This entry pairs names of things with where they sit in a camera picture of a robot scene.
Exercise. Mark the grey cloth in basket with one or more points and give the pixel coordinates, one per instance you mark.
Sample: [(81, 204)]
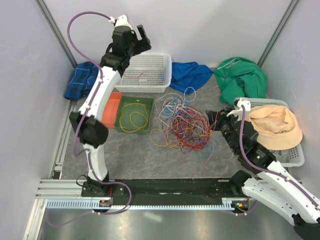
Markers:
[(282, 156)]

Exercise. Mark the peach bucket hat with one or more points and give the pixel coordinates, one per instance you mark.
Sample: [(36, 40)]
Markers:
[(276, 125)]

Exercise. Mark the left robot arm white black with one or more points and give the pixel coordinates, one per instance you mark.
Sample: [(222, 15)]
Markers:
[(86, 122)]

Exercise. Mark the bright blue cloth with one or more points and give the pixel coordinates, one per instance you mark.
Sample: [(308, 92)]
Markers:
[(189, 76)]

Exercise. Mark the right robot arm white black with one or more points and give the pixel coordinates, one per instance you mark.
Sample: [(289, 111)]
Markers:
[(264, 178)]

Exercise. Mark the green plastic tray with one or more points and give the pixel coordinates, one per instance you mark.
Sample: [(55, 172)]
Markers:
[(134, 115)]

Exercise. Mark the white perforated basket right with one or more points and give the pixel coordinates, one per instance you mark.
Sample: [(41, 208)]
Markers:
[(297, 158)]

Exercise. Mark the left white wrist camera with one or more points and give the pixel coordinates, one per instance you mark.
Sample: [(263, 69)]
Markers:
[(122, 20)]

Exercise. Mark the green garment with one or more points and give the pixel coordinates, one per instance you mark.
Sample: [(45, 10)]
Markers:
[(239, 77)]

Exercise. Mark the white perforated basket rear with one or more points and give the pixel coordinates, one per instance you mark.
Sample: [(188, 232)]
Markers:
[(147, 73)]

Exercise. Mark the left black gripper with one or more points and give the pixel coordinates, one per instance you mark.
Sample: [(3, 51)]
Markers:
[(144, 45)]

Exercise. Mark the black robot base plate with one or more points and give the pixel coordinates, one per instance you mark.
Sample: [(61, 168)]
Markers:
[(164, 191)]

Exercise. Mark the white perforated basket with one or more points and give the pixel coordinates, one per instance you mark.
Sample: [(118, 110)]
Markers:
[(297, 158), (147, 73)]

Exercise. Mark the blue plaid cloth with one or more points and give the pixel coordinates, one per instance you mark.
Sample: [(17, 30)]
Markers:
[(81, 81)]

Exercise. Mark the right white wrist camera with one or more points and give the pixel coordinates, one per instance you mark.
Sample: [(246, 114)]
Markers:
[(242, 106)]

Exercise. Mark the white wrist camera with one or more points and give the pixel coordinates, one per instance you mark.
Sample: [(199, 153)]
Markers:
[(122, 20), (242, 106)]

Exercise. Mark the orange plastic tray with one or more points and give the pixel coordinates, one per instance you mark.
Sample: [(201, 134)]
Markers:
[(111, 109)]

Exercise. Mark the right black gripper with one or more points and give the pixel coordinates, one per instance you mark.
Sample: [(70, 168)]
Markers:
[(216, 117)]

